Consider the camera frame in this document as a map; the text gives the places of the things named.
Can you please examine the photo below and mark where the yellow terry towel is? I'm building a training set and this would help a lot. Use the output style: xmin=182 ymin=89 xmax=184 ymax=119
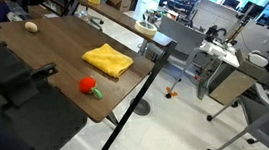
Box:
xmin=80 ymin=40 xmax=137 ymax=83

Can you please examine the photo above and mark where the red toy pepper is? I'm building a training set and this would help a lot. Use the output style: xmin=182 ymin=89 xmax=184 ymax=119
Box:
xmin=77 ymin=74 xmax=105 ymax=102

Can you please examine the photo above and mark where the beige plush potato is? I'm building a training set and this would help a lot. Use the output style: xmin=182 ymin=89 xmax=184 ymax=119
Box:
xmin=23 ymin=20 xmax=39 ymax=34

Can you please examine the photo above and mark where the black slanted table leg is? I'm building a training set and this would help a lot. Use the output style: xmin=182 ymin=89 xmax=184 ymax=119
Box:
xmin=76 ymin=40 xmax=190 ymax=150

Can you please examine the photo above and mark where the beige masking tape roll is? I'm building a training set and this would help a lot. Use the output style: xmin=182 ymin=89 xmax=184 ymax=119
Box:
xmin=133 ymin=17 xmax=159 ymax=39

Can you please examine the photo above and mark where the grey rolling stand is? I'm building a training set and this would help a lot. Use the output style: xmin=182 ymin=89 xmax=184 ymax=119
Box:
xmin=160 ymin=46 xmax=209 ymax=100

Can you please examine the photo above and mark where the grey partition panel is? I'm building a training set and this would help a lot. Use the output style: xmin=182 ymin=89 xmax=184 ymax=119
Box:
xmin=156 ymin=12 xmax=208 ymax=58

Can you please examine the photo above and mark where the long wooden side table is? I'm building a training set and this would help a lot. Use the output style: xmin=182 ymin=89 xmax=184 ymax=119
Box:
xmin=69 ymin=0 xmax=179 ymax=58

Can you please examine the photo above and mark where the white device on cart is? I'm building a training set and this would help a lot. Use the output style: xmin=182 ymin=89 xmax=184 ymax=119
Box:
xmin=198 ymin=35 xmax=239 ymax=61

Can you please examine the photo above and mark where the black clamp device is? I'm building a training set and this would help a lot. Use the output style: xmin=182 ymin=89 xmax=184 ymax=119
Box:
xmin=204 ymin=23 xmax=228 ymax=43

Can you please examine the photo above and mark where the grey cart beige panel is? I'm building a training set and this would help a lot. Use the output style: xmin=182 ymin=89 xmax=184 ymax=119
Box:
xmin=192 ymin=46 xmax=262 ymax=110

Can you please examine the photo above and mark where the white headset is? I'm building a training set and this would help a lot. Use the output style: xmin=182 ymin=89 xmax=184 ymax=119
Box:
xmin=247 ymin=49 xmax=269 ymax=70

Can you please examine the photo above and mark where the black blurred camera mount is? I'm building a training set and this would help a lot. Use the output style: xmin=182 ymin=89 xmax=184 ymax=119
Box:
xmin=0 ymin=9 xmax=91 ymax=150

